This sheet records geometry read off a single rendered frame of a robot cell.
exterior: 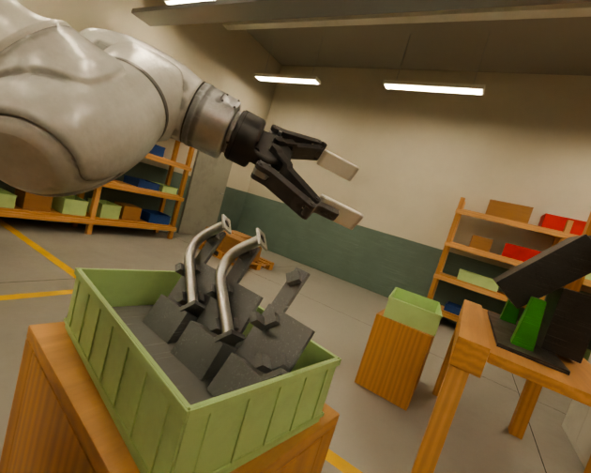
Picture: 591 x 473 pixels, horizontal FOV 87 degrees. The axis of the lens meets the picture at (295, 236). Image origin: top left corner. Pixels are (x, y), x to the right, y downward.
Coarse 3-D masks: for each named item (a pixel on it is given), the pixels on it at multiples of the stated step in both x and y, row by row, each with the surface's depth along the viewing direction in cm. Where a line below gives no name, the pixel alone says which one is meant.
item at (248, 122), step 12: (240, 120) 42; (252, 120) 43; (264, 120) 45; (240, 132) 42; (252, 132) 43; (264, 132) 48; (228, 144) 43; (240, 144) 43; (252, 144) 43; (264, 144) 46; (228, 156) 45; (240, 156) 44; (252, 156) 44; (264, 156) 44; (288, 156) 47; (276, 168) 46
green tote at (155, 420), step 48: (96, 288) 76; (144, 288) 99; (96, 336) 71; (96, 384) 68; (144, 384) 54; (288, 384) 62; (144, 432) 52; (192, 432) 47; (240, 432) 55; (288, 432) 68
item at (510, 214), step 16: (496, 208) 515; (512, 208) 503; (528, 208) 492; (512, 224) 493; (528, 224) 487; (544, 224) 482; (560, 224) 472; (576, 224) 463; (448, 240) 539; (480, 240) 523; (560, 240) 466; (496, 256) 501; (512, 256) 499; (528, 256) 488; (464, 272) 529; (432, 288) 547; (480, 288) 513; (496, 288) 506; (448, 304) 576
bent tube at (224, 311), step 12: (252, 240) 85; (264, 240) 88; (228, 252) 87; (240, 252) 87; (228, 264) 87; (216, 276) 85; (216, 288) 83; (228, 300) 81; (228, 312) 78; (228, 324) 76
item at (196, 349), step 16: (240, 256) 88; (240, 272) 88; (240, 288) 86; (208, 304) 87; (240, 304) 83; (256, 304) 81; (208, 320) 85; (240, 320) 81; (192, 336) 78; (208, 336) 76; (176, 352) 77; (192, 352) 75; (208, 352) 73; (224, 352) 74; (192, 368) 73; (208, 368) 71
